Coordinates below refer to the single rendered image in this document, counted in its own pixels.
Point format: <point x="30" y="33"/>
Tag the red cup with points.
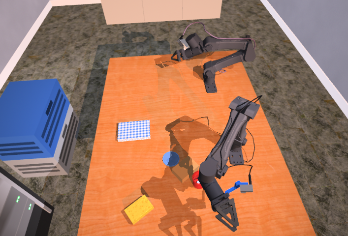
<point x="195" y="176"/>

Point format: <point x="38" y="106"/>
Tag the yellow sponge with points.
<point x="139" y="209"/>

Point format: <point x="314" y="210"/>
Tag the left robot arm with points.
<point x="232" y="137"/>

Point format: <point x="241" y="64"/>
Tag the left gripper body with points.
<point x="216" y="195"/>

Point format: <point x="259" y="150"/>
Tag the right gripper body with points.
<point x="186" y="51"/>

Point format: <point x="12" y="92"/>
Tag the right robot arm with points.
<point x="246" y="53"/>

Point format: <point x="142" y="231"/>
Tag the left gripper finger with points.
<point x="227" y="211"/>
<point x="223" y="206"/>

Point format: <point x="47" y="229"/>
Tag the blue round disc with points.
<point x="171" y="158"/>

